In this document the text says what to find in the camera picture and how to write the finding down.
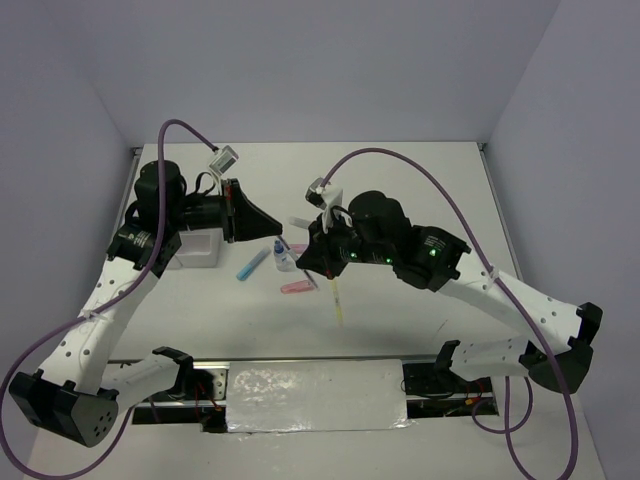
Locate silver tape panel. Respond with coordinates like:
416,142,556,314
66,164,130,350
226,359,409,433

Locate pink transparent case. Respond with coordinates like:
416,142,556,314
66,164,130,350
280,280,317,295

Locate orange capped marker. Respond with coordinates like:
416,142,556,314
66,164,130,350
288,216,311,229

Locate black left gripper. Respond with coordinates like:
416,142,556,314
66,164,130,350
168,179,283,244

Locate blue highlighter marker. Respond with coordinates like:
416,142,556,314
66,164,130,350
236,247,270,281

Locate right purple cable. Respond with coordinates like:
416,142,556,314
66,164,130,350
322,148,579,468

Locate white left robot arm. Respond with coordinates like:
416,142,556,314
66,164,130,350
9,161,283,448

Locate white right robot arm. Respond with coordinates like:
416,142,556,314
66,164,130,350
296,187,603,393

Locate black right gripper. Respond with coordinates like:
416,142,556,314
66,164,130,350
296,207,393,277

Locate white compartment organizer box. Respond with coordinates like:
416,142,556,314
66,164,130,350
167,229,224,270

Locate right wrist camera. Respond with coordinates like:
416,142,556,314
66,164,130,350
305,177,343,233

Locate small blue-capped bottle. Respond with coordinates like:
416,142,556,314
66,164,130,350
273,239,295,272

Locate clear dark pen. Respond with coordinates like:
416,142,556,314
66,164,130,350
277,235,319,290

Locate yellow highlighter pen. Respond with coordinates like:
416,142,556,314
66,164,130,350
330,278,344,328

